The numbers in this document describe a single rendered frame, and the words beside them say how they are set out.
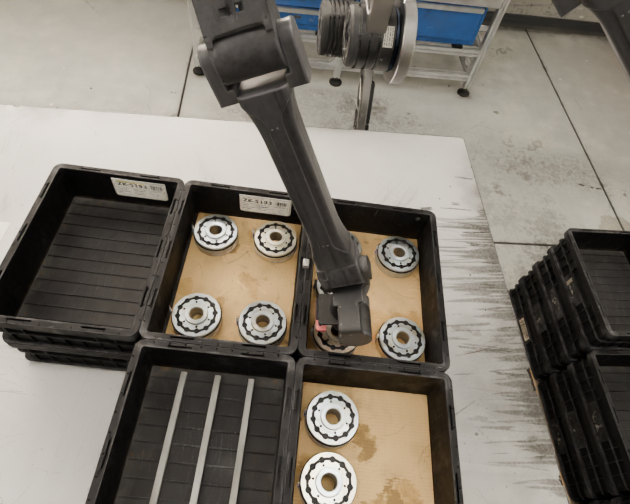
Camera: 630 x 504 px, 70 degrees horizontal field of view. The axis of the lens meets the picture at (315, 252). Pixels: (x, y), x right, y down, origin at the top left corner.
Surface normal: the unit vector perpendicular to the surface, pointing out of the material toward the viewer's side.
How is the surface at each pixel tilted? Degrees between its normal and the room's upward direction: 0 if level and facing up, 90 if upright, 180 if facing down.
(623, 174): 0
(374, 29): 90
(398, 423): 0
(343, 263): 81
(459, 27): 90
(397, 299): 0
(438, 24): 90
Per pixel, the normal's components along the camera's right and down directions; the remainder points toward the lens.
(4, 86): 0.11, -0.55
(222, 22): -0.16, 0.37
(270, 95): -0.04, 0.73
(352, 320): -0.30, -0.45
